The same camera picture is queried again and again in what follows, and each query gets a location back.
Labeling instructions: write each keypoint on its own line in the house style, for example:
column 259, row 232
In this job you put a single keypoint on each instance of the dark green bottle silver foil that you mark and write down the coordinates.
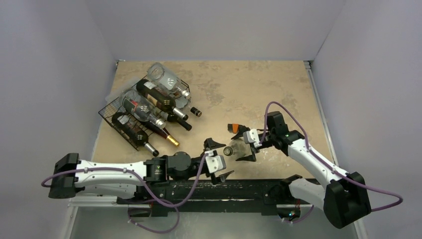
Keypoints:
column 159, row 98

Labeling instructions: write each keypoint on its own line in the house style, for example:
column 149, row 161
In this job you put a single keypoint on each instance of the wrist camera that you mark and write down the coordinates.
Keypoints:
column 214, row 162
column 252, row 137

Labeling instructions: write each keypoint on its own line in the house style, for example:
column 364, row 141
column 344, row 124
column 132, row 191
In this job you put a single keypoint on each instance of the top clear bottle silver cap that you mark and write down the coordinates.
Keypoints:
column 158, row 73

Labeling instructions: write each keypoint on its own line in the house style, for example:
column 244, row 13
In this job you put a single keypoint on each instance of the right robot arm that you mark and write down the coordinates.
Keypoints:
column 340, row 195

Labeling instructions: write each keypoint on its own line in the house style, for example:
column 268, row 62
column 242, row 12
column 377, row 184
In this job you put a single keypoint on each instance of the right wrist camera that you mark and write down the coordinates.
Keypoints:
column 252, row 137

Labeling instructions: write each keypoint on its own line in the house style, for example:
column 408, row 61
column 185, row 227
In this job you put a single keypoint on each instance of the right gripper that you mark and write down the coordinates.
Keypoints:
column 252, row 136

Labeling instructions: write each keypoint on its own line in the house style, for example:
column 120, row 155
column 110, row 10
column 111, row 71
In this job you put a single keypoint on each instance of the orange hex key set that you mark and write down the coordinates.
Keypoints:
column 234, row 128

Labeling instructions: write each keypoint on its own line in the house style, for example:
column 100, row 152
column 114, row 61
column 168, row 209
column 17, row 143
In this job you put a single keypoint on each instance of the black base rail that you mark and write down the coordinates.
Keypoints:
column 268, row 197

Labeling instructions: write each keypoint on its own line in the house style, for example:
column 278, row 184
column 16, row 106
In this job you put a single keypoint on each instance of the red wine bottle gold foil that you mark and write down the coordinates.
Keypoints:
column 163, row 132

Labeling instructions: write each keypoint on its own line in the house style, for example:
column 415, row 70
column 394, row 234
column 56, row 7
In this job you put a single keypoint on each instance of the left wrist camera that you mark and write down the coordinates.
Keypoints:
column 214, row 162

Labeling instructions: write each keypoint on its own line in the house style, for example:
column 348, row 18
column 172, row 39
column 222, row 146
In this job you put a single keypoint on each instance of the dark bottle black cap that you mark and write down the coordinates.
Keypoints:
column 175, row 119

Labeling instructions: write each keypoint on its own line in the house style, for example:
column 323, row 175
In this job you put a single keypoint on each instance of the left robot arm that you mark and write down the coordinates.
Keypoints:
column 74, row 176

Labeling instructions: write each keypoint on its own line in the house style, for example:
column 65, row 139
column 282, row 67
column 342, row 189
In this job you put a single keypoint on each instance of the dark bottle grey foil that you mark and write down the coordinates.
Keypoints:
column 135, row 133

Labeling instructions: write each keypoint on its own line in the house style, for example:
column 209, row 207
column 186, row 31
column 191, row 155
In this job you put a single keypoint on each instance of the clear flat bottle black cap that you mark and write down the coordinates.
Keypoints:
column 185, row 105

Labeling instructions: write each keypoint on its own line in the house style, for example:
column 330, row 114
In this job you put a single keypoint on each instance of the tall clear bottle no cap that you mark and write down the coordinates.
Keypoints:
column 237, row 146

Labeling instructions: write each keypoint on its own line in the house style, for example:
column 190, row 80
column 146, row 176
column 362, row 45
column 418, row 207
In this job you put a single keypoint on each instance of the clear round bottle silver cap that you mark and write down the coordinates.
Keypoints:
column 139, row 107

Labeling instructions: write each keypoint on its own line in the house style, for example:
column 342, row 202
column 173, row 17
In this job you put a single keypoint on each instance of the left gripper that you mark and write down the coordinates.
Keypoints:
column 209, row 144

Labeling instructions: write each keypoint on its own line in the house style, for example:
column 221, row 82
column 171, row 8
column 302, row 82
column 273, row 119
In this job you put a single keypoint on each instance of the black wire wine rack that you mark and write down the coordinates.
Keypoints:
column 136, row 119

